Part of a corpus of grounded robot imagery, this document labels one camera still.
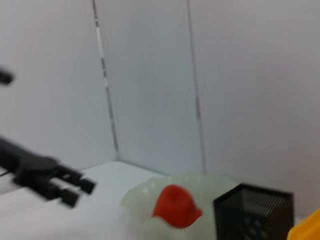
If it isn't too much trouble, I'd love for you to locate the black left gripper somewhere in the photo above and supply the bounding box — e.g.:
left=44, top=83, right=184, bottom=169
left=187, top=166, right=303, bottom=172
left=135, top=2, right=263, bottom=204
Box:
left=0, top=137, right=97, bottom=208

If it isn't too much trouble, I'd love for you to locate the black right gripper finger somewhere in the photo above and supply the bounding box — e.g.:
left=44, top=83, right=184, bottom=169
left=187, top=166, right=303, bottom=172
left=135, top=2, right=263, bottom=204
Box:
left=0, top=67, right=15, bottom=86

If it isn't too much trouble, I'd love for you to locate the red-orange toy fruit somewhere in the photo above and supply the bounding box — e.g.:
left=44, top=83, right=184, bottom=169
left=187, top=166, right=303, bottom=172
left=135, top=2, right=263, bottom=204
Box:
left=151, top=184, right=203, bottom=229

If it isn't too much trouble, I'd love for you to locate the green glass fruit plate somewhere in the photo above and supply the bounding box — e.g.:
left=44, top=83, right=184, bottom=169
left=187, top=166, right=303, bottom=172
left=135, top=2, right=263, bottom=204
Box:
left=119, top=172, right=241, bottom=240

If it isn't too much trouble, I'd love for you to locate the black mesh pen holder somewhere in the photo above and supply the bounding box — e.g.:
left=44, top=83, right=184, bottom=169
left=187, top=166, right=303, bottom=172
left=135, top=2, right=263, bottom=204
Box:
left=213, top=183, right=295, bottom=240

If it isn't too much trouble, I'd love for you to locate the yellow plastic bin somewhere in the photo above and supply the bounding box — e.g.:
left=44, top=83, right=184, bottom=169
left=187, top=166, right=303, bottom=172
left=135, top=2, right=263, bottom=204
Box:
left=287, top=208, right=320, bottom=240

